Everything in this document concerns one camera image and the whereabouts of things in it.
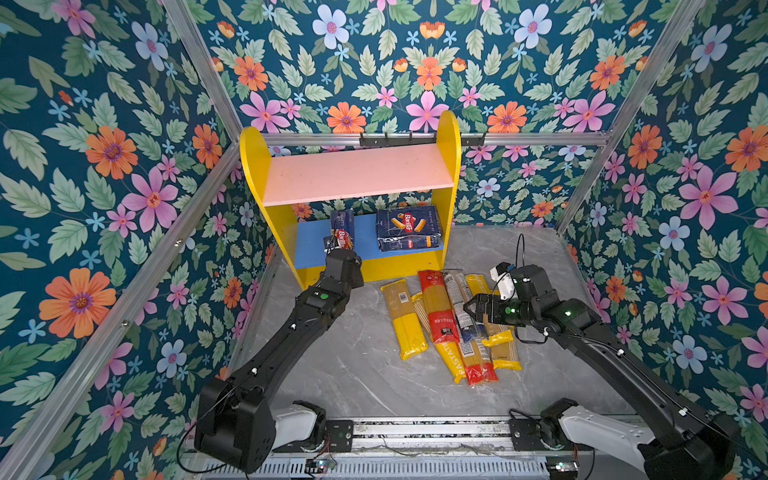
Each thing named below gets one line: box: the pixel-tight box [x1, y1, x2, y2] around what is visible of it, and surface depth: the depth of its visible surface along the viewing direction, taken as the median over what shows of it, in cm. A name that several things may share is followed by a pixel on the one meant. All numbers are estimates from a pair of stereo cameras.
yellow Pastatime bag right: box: [482, 323, 522, 371], surface depth 87 cm
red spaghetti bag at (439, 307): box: [418, 270, 460, 344], surface depth 95 cm
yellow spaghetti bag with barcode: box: [380, 278, 429, 361], surface depth 92 cm
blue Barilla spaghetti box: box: [330, 209, 355, 251], surface depth 92 cm
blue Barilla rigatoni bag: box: [376, 205, 441, 252], surface depth 95 cm
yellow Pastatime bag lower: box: [418, 270, 467, 385], surface depth 89 cm
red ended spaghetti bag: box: [459, 339, 499, 387], surface depth 85 cm
